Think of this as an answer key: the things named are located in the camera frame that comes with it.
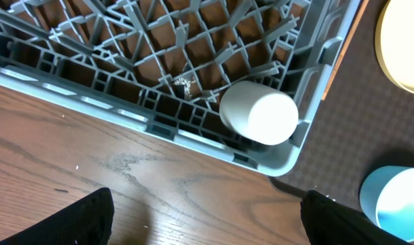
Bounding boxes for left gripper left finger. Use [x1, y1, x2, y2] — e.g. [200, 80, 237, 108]
[0, 187, 114, 245]

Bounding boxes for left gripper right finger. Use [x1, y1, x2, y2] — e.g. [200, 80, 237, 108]
[300, 190, 406, 245]

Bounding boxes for white cup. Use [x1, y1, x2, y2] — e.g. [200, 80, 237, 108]
[219, 81, 298, 146]

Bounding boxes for grey dishwasher rack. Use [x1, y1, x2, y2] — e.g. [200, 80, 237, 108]
[0, 0, 363, 177]

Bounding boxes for light blue bowl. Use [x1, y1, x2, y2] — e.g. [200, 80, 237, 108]
[359, 165, 414, 242]

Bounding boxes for dark brown serving tray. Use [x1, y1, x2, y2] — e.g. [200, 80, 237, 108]
[269, 1, 414, 210]

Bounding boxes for yellow round plate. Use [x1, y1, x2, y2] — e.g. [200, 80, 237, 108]
[375, 0, 414, 94]

